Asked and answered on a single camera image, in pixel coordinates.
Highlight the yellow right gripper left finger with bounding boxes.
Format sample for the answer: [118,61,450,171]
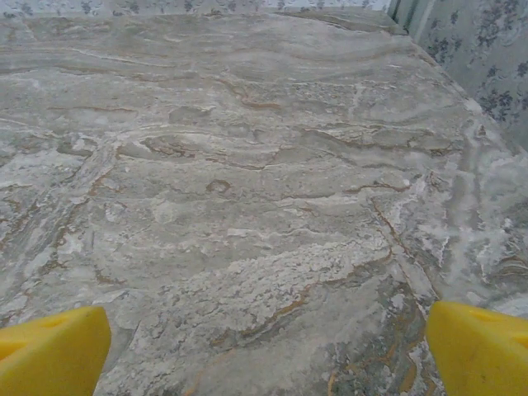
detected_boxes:
[0,305,113,396]

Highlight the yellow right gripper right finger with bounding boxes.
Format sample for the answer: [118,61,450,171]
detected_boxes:
[425,300,528,396]

